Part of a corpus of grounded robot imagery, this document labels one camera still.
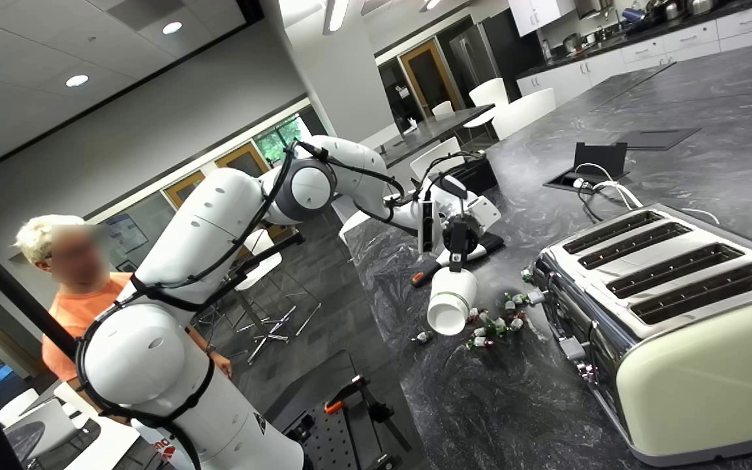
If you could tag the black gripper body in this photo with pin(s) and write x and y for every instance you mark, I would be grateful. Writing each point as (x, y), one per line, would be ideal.
(461, 232)

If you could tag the white paper cup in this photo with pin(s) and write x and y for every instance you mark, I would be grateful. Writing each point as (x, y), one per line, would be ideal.
(454, 290)

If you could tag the brown candy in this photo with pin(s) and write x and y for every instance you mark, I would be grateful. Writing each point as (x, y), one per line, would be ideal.
(475, 312)

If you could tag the green candy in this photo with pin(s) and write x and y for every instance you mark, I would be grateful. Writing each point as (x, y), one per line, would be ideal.
(500, 324)
(513, 300)

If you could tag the white candy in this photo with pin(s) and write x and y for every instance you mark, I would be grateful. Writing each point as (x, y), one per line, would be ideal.
(479, 339)
(420, 334)

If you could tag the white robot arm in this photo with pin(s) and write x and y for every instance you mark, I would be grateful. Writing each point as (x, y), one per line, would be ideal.
(149, 356)

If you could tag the dark side table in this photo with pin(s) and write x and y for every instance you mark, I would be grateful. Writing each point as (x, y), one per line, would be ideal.
(432, 132)

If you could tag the white chair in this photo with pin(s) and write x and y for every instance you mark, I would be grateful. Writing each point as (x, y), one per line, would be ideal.
(488, 93)

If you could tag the black table socket box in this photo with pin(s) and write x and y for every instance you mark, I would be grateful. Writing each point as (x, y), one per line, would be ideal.
(602, 157)

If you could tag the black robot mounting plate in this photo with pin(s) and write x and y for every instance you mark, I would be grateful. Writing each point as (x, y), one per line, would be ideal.
(333, 444)

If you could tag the cream and chrome toaster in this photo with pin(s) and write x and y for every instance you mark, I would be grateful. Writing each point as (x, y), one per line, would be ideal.
(705, 382)

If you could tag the white kitchen counter cabinets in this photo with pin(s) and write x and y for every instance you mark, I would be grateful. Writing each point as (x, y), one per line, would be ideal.
(654, 42)

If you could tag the round ceiling light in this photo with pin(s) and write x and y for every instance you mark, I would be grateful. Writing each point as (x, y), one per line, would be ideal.
(75, 80)
(169, 27)

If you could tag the person in orange shirt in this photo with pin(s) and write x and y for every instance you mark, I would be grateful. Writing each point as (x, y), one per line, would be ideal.
(72, 313)

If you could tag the white grey equipment box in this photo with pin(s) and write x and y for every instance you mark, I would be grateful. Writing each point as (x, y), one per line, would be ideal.
(52, 431)

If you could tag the wooden door frame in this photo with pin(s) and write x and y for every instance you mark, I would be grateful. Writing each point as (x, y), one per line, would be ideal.
(432, 73)

